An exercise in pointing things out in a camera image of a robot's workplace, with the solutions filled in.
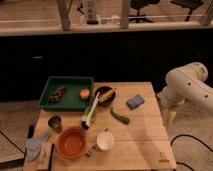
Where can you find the black marker on table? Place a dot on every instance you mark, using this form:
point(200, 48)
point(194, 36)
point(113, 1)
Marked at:
point(50, 158)

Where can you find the orange bowl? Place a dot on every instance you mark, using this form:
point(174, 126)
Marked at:
point(71, 143)

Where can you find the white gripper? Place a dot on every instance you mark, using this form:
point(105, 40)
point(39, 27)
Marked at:
point(167, 110)

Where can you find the black office chair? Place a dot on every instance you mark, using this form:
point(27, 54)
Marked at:
point(138, 5)

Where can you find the blue sponge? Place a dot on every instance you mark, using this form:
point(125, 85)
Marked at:
point(135, 102)

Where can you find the grey blue cloth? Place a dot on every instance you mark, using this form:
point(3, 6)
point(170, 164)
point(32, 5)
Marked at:
point(33, 146)

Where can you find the green cucumber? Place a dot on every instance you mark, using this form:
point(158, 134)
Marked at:
point(123, 119)

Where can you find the yellow corn cob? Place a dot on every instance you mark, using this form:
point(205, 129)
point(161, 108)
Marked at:
point(106, 95)

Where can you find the small item beside cup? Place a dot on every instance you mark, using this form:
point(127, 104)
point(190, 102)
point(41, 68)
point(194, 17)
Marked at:
point(91, 151)

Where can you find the green plastic tray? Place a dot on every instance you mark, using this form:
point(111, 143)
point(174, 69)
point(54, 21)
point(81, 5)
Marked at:
point(70, 100)

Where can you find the white paper cup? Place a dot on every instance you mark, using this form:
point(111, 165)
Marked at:
point(105, 140)

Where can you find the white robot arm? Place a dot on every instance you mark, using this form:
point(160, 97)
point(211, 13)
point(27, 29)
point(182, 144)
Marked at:
point(185, 82)

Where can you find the small dark metal cup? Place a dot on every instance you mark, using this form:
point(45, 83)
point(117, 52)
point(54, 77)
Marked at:
point(55, 123)

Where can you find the orange peach fruit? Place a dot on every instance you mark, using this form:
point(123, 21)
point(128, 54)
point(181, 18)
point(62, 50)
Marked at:
point(84, 93)

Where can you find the dark purple grapes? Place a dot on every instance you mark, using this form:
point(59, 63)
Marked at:
point(55, 96)

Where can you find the dark round plate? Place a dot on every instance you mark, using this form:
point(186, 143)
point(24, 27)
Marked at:
point(101, 90)

